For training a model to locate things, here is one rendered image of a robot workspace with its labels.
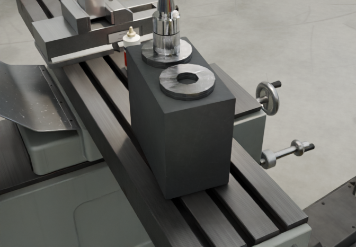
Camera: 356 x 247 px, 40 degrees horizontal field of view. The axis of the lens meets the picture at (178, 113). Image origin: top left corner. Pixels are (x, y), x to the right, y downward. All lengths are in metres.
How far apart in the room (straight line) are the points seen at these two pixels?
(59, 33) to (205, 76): 0.54
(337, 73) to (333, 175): 0.92
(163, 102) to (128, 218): 0.73
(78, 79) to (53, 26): 0.17
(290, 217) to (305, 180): 1.47
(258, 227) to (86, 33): 0.65
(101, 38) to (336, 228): 0.76
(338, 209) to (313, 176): 0.96
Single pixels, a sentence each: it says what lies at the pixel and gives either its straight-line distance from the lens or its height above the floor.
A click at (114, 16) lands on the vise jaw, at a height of 1.04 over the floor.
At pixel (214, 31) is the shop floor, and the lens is 3.46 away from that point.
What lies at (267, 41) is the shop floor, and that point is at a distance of 3.37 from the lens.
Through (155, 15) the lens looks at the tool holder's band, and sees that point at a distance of 0.83.
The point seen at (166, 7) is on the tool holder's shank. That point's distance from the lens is 0.81.
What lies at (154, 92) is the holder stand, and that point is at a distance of 0.77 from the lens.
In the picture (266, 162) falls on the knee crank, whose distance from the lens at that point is 1.56.
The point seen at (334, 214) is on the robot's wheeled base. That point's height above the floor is 0.59.
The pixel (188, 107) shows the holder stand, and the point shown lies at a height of 1.13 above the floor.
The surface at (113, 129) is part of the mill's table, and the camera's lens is 1.01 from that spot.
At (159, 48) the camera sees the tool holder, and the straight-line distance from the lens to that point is 0.84.
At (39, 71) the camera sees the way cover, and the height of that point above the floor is 0.88.
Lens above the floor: 1.57
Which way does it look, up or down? 37 degrees down
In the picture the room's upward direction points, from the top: straight up
